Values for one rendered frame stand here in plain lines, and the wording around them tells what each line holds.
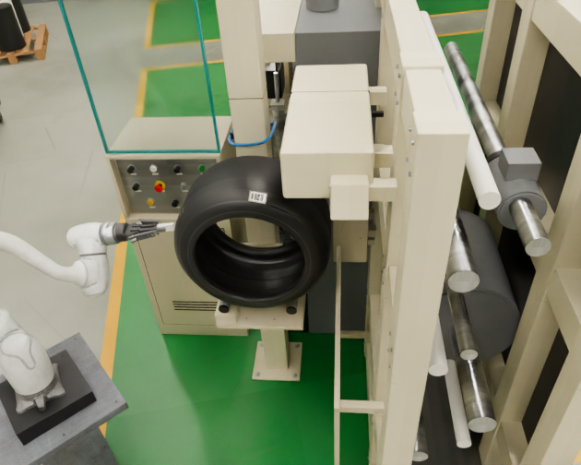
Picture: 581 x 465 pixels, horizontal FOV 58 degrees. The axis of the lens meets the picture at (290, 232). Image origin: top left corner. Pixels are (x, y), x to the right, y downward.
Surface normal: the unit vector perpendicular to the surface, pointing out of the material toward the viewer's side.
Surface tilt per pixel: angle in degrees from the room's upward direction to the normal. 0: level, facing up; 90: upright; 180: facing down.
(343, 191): 72
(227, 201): 43
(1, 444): 0
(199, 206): 53
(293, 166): 90
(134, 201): 90
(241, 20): 90
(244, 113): 90
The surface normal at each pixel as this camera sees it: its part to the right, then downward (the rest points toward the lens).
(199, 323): -0.08, 0.63
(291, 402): -0.05, -0.78
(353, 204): -0.09, 0.36
